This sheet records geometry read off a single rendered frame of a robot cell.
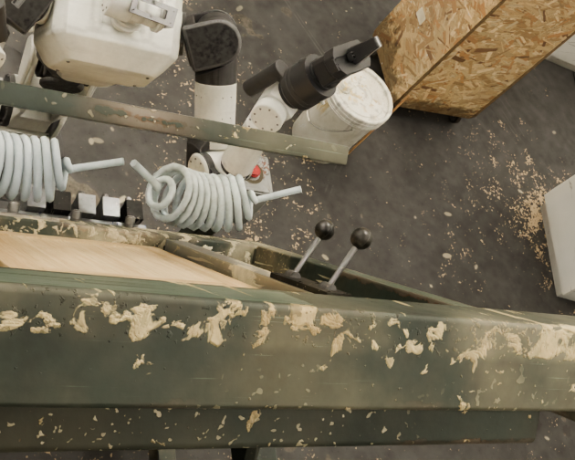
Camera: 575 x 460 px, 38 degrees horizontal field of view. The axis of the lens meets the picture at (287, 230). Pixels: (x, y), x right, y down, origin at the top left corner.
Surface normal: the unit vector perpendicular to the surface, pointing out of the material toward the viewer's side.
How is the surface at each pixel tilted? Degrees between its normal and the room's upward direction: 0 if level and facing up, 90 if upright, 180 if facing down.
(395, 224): 0
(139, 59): 68
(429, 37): 90
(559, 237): 90
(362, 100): 0
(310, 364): 33
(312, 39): 0
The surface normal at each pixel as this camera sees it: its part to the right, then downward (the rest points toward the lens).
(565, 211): -0.88, -0.24
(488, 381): 0.48, 0.12
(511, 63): 0.18, 0.90
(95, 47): 0.30, 0.66
